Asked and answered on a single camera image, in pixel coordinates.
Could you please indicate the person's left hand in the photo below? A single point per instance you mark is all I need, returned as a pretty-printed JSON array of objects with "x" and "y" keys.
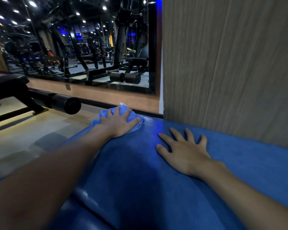
[{"x": 117, "y": 124}]

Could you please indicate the person's right hand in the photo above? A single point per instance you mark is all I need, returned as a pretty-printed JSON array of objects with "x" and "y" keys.
[{"x": 184, "y": 155}]

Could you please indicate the blue microfibre cloth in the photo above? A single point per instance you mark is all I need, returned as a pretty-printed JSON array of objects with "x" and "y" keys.
[{"x": 134, "y": 117}]

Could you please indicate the blue bench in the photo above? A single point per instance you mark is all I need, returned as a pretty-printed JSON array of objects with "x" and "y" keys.
[{"x": 139, "y": 179}]

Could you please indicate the person's left forearm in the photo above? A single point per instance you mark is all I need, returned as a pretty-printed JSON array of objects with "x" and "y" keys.
[{"x": 38, "y": 186}]

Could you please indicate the person's right forearm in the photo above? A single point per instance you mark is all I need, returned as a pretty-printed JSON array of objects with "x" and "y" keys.
[{"x": 249, "y": 201}]

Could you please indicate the black workout bench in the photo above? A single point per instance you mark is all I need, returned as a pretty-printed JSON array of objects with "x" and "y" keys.
[{"x": 7, "y": 86}]

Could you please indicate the black roller pad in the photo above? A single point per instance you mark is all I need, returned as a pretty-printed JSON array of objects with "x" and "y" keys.
[{"x": 62, "y": 104}]

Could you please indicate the black framed wall mirror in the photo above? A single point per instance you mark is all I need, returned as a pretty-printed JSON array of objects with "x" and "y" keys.
[{"x": 74, "y": 45}]

